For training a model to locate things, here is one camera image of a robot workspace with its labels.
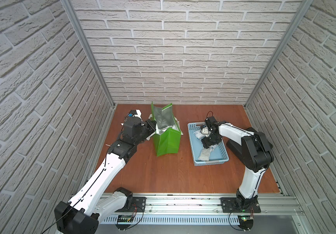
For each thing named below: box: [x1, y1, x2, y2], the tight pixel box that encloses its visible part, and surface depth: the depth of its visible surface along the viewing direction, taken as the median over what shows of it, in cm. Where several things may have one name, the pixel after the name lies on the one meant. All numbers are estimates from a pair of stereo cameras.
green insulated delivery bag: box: [150, 101, 184, 157], surface depth 87 cm
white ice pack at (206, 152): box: [197, 143, 217, 161], surface depth 91 cm
